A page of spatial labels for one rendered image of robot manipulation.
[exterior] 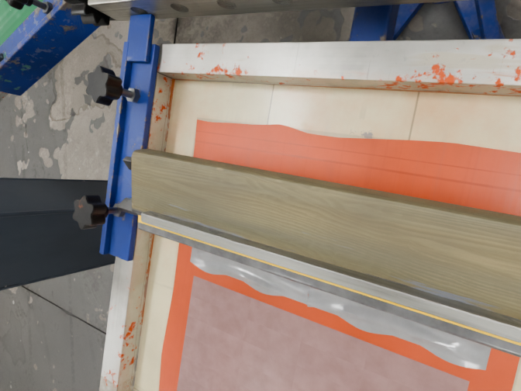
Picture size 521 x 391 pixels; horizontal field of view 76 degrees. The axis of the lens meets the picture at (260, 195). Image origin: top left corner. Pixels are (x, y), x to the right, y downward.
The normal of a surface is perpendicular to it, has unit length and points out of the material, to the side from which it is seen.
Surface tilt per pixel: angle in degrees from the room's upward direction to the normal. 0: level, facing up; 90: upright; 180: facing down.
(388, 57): 0
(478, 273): 9
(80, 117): 0
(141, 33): 0
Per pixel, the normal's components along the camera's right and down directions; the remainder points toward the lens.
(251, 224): -0.48, 0.18
